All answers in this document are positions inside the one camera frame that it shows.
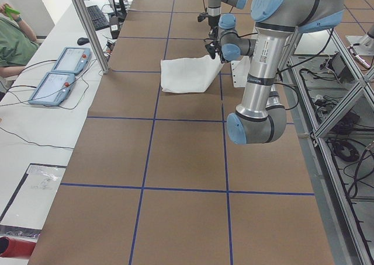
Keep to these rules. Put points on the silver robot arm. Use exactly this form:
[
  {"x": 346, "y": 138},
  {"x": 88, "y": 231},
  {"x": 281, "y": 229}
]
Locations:
[
  {"x": 260, "y": 117},
  {"x": 212, "y": 12}
]

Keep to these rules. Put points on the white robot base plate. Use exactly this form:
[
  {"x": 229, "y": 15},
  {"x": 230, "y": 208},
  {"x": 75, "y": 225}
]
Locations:
[{"x": 239, "y": 71}]

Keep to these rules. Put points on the aluminium frame post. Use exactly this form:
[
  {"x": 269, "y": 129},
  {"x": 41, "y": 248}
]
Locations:
[{"x": 86, "y": 22}]

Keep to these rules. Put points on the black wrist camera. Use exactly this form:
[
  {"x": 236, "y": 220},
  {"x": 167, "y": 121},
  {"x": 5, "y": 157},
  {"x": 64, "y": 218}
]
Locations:
[
  {"x": 211, "y": 50},
  {"x": 202, "y": 16}
]

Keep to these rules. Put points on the upper blue teach pendant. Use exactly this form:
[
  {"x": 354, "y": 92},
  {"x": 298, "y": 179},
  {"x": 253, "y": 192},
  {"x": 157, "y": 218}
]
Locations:
[{"x": 72, "y": 60}]

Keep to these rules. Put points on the black computer mouse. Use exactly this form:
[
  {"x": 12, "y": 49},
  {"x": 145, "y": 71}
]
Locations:
[{"x": 82, "y": 40}]

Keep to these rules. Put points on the red cylinder object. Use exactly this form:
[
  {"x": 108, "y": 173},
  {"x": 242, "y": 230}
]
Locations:
[{"x": 17, "y": 248}]

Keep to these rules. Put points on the lower blue teach pendant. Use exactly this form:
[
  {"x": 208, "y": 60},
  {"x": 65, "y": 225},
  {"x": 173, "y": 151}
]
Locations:
[{"x": 53, "y": 89}]

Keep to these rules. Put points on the white long-sleeve printed shirt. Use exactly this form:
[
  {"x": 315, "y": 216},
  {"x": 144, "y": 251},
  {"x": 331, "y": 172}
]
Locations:
[{"x": 189, "y": 75}]

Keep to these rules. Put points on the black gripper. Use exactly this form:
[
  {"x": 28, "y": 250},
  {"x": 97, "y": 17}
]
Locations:
[
  {"x": 218, "y": 51},
  {"x": 211, "y": 22}
]

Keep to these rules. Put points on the black keyboard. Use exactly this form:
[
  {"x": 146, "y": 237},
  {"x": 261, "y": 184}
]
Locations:
[{"x": 97, "y": 17}]

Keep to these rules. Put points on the blue teach pendant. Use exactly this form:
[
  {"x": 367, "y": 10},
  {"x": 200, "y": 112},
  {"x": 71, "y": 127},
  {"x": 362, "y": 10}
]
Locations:
[
  {"x": 53, "y": 89},
  {"x": 72, "y": 60}
]

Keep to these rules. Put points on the person in green shirt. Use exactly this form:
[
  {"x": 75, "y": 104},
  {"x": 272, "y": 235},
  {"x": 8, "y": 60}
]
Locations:
[{"x": 18, "y": 43}]

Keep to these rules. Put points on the clear plastic document sleeve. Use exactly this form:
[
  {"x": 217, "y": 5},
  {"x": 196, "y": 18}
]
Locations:
[{"x": 30, "y": 203}]

